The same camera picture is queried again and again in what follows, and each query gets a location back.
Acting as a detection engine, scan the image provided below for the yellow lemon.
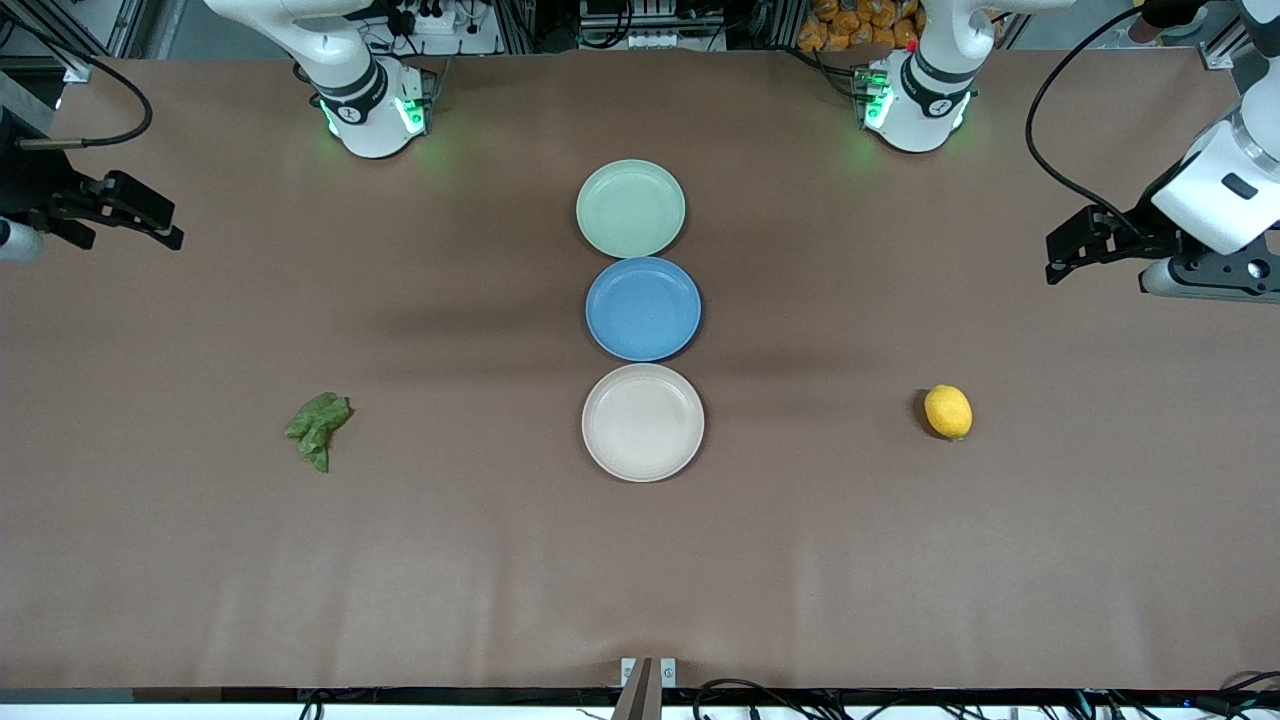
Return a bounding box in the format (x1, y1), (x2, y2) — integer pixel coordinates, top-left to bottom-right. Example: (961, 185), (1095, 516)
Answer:
(923, 384), (974, 442)

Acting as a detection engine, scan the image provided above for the green lettuce leaf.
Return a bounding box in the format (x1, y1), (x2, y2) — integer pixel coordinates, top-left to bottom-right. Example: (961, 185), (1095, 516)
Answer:
(284, 392), (353, 474)

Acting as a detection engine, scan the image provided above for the bag of orange items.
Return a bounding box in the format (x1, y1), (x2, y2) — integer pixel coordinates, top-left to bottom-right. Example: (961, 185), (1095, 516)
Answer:
(797, 0), (923, 53)

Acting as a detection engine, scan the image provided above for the white power strip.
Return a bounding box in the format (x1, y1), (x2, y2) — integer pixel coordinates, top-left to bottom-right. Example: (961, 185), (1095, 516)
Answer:
(395, 4), (459, 37)

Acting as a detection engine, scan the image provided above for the blue plate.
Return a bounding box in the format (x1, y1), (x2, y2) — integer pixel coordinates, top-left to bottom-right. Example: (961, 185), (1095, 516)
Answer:
(585, 256), (702, 363)

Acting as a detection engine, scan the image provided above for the pale green plate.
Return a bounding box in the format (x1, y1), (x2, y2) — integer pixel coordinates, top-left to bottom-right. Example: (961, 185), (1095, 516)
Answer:
(576, 159), (687, 259)

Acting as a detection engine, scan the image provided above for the beige plate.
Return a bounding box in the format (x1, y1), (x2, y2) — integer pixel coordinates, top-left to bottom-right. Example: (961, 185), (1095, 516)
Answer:
(581, 363), (706, 484)

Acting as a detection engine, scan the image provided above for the aluminium frame profile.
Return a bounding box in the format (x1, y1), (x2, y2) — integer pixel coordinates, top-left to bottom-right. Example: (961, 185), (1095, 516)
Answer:
(0, 0), (96, 84)
(1198, 0), (1280, 73)

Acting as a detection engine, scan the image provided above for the metal table bracket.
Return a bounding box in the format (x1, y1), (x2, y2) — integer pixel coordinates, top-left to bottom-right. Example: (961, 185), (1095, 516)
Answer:
(620, 657), (678, 691)

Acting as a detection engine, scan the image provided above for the grey post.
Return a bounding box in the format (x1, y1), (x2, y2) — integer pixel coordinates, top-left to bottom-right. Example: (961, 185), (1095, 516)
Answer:
(610, 657), (654, 720)

